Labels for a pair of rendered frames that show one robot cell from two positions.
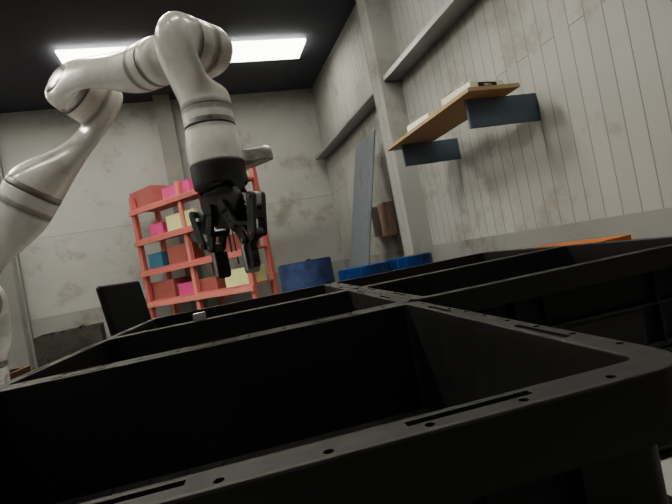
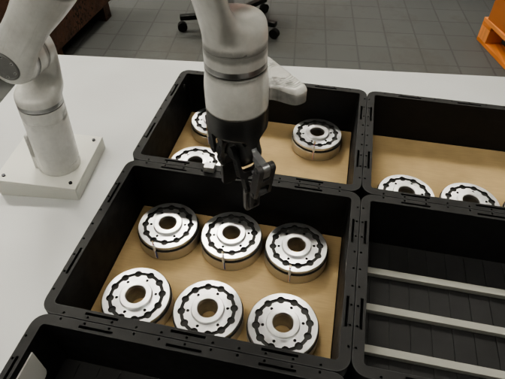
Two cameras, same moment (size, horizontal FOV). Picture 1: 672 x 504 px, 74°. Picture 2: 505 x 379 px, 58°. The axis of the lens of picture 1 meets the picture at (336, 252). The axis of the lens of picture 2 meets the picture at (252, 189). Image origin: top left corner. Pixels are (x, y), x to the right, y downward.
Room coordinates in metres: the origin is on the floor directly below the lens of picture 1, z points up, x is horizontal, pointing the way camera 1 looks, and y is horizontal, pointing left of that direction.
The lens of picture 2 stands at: (0.21, -0.04, 1.46)
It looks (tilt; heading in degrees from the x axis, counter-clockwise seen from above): 46 degrees down; 21
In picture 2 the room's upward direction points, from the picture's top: straight up
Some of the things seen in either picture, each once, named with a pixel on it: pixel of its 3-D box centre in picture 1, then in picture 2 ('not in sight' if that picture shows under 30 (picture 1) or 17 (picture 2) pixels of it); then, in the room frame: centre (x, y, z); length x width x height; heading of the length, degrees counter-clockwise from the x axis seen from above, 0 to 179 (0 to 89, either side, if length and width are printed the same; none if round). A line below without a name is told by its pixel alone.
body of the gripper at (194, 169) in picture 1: (222, 193); (237, 129); (0.62, 0.14, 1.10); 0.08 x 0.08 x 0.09
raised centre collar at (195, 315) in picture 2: not in sight; (207, 308); (0.50, 0.14, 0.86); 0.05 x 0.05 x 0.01
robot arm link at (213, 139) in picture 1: (223, 144); (249, 75); (0.64, 0.13, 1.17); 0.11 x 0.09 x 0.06; 144
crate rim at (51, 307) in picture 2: (228, 333); (218, 250); (0.57, 0.15, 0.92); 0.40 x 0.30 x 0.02; 100
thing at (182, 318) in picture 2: not in sight; (207, 310); (0.50, 0.14, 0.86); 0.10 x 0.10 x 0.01
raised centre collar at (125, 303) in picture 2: not in sight; (135, 295); (0.48, 0.25, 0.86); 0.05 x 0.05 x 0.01
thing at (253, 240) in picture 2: not in sight; (231, 234); (0.64, 0.17, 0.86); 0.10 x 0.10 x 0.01
